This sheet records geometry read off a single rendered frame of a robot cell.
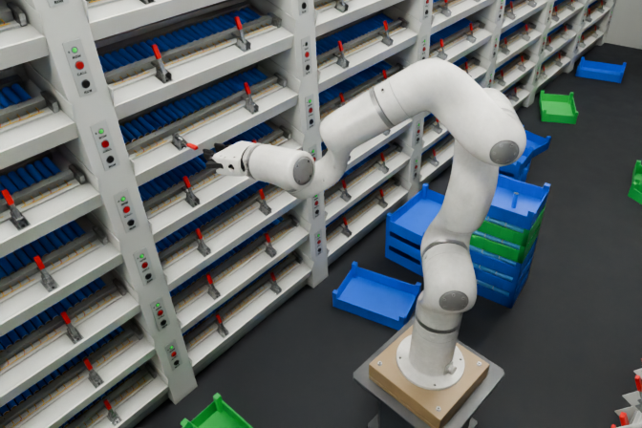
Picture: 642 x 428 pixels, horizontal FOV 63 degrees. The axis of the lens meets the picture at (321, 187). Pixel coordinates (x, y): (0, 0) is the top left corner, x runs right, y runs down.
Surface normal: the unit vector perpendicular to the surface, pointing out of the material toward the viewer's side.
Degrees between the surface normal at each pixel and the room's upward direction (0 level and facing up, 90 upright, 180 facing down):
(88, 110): 90
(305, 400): 0
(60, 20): 90
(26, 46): 108
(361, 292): 0
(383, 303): 0
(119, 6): 18
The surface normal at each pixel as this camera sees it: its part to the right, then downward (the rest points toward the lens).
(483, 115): -0.41, -0.17
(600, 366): -0.04, -0.82
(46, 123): 0.18, -0.67
